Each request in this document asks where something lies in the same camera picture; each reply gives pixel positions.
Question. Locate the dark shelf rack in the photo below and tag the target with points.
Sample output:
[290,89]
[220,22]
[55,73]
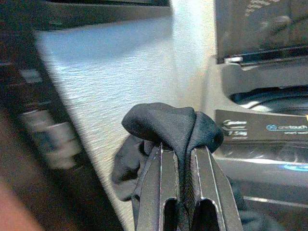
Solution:
[36,120]

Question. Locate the black cloth garment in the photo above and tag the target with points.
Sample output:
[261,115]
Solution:
[168,122]

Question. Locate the dark washing machine lid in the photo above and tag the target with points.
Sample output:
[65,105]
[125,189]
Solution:
[262,29]

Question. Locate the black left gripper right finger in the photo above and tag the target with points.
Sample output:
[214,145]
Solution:
[209,183]

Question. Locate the dark grey washing machine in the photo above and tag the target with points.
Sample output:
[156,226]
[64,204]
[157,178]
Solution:
[264,149]

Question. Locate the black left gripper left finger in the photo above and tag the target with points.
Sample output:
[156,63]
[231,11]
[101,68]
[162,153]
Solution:
[166,183]

